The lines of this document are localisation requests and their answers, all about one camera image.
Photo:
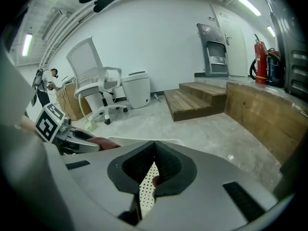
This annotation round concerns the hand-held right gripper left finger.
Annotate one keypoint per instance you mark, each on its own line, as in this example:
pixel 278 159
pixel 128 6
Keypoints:
pixel 96 174

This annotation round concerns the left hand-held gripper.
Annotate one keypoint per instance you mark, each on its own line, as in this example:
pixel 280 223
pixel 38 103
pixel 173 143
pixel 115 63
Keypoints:
pixel 48 124

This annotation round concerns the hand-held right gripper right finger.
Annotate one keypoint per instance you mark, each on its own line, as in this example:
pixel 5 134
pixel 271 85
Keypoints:
pixel 211 177

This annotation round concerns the red towel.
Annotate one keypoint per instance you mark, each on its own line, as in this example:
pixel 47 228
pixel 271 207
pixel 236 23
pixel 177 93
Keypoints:
pixel 156 182
pixel 104 144

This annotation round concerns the white perforated basket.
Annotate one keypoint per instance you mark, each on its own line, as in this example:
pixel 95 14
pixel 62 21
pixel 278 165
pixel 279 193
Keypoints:
pixel 148 196

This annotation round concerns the pale green floor attachment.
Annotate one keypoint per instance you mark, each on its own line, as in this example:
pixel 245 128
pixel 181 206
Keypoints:
pixel 90 125

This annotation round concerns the brown cardboard box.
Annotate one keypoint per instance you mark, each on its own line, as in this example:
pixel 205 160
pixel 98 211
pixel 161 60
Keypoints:
pixel 69 102

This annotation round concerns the white mesh office chair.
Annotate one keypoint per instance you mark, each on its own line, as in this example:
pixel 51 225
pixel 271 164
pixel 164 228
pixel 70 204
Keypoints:
pixel 89 76

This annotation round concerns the white toilet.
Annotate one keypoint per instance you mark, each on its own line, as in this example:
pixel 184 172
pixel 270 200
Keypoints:
pixel 137 90

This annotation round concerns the wooden steps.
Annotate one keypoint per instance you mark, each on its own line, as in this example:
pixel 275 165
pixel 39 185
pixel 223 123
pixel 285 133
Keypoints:
pixel 192 100

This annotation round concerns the wooden platform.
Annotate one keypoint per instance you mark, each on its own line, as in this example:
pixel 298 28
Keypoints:
pixel 264 117

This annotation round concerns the small grey tool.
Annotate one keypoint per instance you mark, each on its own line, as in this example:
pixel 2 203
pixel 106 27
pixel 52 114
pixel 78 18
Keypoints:
pixel 156 97

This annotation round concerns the ceiling light tube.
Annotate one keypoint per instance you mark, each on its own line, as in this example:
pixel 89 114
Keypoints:
pixel 27 44
pixel 271 31
pixel 249 5

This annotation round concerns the white ceiling air conditioner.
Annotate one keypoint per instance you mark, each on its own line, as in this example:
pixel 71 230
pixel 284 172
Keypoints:
pixel 54 24

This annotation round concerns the grey metal folding chair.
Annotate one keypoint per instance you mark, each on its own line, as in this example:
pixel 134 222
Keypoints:
pixel 214 54

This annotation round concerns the red fire extinguisher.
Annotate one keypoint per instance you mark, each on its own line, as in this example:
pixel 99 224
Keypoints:
pixel 260 64

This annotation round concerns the white door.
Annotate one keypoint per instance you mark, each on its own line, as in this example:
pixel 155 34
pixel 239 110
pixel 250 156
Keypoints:
pixel 237 44

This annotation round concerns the dark grey washing machine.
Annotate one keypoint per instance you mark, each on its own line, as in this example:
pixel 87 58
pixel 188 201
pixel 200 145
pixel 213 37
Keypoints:
pixel 293 44

